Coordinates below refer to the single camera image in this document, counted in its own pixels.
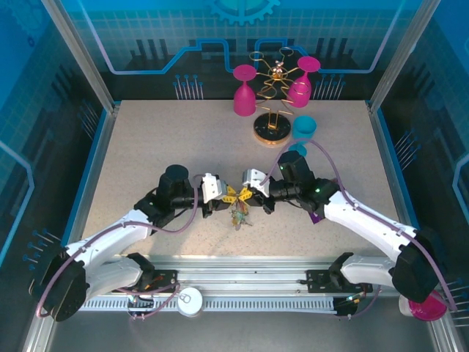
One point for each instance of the pink cup with white base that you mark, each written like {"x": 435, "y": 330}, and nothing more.
{"x": 425, "y": 312}

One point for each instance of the aluminium frame post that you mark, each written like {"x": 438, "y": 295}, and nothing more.
{"x": 80, "y": 55}
{"x": 403, "y": 55}

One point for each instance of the key bunch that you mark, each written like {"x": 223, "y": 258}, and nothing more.
{"x": 238, "y": 217}

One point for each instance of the blue plastic goblet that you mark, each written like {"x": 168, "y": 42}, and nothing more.
{"x": 304, "y": 126}

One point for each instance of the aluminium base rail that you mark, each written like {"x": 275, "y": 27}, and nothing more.
{"x": 242, "y": 269}

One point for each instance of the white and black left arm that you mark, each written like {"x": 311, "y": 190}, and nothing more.
{"x": 110, "y": 234}

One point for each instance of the pink plastic goblet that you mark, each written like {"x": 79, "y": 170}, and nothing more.
{"x": 243, "y": 100}
{"x": 298, "y": 96}

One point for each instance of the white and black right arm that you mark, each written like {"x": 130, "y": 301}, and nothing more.
{"x": 366, "y": 220}

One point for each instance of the colourful purple snack packet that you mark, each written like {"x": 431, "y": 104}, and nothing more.
{"x": 316, "y": 220}

